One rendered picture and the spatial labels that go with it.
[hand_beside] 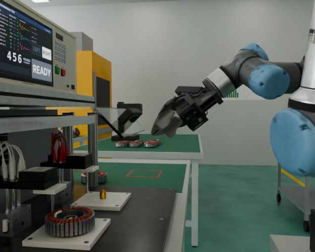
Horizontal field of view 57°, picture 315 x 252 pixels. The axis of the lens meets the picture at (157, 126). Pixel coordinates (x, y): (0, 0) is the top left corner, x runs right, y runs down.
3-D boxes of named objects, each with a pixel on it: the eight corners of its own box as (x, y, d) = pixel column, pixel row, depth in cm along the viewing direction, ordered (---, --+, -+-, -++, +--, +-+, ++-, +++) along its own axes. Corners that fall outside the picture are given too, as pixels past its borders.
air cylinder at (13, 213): (31, 225, 73) (31, 203, 73) (13, 237, 66) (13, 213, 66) (13, 224, 74) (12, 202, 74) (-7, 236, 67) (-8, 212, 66)
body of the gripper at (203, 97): (175, 115, 74) (213, 85, 73) (167, 102, 82) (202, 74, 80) (191, 134, 78) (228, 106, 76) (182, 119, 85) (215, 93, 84)
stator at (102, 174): (93, 177, 136) (93, 169, 136) (112, 180, 130) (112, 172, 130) (75, 182, 126) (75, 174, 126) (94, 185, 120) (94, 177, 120)
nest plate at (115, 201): (131, 196, 99) (131, 192, 99) (120, 211, 84) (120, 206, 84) (88, 194, 101) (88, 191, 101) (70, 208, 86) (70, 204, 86)
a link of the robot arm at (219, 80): (214, 64, 79) (228, 85, 83) (201, 75, 80) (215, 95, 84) (225, 73, 73) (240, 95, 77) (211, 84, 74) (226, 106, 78)
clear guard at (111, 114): (145, 130, 78) (145, 108, 78) (123, 138, 54) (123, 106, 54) (31, 129, 82) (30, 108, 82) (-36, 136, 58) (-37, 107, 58)
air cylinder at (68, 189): (72, 197, 97) (71, 181, 97) (61, 204, 90) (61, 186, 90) (57, 196, 98) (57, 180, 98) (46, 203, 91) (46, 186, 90)
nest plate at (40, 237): (110, 223, 75) (110, 218, 75) (89, 250, 60) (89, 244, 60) (55, 220, 77) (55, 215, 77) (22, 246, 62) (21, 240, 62)
